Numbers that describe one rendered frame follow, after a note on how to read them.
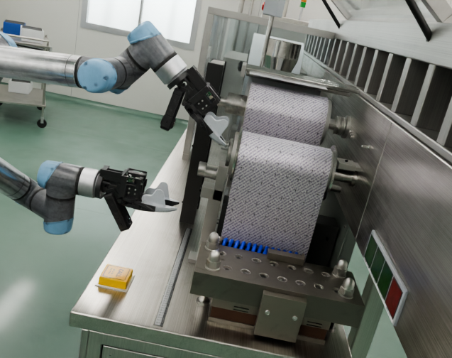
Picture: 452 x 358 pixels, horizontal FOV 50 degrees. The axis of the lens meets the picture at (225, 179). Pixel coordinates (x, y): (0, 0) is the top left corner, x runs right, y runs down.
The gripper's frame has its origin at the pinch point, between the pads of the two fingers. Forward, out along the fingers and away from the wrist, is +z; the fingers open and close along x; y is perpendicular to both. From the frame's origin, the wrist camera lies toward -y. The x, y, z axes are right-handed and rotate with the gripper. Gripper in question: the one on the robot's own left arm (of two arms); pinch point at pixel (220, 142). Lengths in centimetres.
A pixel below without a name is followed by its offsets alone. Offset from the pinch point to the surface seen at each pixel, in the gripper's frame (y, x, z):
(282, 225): 0.4, -7.0, 26.5
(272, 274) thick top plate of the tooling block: -6.1, -20.7, 30.0
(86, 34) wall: -165, 550, -144
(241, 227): -8.6, -7.0, 20.4
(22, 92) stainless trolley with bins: -233, 423, -121
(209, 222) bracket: -17.2, 1.1, 16.5
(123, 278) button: -37.2, -18.5, 9.5
